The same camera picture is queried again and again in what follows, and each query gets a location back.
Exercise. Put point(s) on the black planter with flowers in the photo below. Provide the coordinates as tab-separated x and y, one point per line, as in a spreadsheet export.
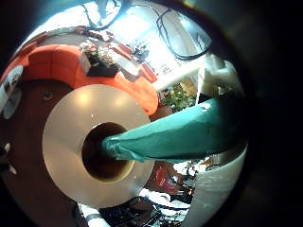
101	67

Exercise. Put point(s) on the green leafy plant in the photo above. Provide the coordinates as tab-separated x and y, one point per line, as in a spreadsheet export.
176	97

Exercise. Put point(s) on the flower bouquet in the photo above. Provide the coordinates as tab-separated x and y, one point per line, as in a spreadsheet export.
189	132

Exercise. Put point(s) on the white curved bar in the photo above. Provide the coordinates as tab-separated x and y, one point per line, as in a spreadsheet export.
180	75

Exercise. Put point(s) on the orange sofa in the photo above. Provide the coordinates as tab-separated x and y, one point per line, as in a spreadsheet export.
57	63

